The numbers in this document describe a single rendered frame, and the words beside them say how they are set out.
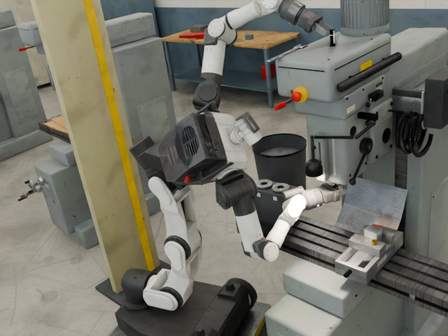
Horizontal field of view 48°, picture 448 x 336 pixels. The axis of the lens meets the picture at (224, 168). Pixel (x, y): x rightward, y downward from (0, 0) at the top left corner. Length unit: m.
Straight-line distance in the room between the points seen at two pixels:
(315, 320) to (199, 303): 0.71
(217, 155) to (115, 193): 1.74
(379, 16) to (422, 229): 1.10
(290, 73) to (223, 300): 1.33
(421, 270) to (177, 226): 1.10
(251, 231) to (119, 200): 1.76
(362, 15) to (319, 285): 1.18
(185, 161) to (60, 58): 1.46
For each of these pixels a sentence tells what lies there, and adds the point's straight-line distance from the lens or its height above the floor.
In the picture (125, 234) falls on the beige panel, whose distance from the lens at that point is 3.78.
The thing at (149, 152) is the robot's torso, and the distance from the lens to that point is 2.26.
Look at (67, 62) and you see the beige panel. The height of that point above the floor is 1.75.
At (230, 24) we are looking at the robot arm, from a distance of 2.20.
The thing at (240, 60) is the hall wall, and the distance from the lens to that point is 8.39.
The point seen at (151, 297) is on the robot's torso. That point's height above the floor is 0.70.
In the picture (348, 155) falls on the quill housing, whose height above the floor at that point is 1.46.
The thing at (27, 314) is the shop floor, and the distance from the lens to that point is 4.14.
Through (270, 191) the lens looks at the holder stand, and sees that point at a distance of 2.60.
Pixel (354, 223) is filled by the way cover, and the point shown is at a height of 0.91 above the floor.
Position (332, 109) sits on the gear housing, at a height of 1.67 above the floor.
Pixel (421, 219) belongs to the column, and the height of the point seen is 0.94.
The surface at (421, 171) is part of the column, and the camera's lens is 2.56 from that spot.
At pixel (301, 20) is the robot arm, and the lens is 2.09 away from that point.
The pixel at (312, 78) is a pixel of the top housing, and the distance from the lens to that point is 1.93.
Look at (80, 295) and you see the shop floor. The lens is 4.11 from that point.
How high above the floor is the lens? 2.38
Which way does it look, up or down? 25 degrees down
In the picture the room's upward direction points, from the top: 8 degrees counter-clockwise
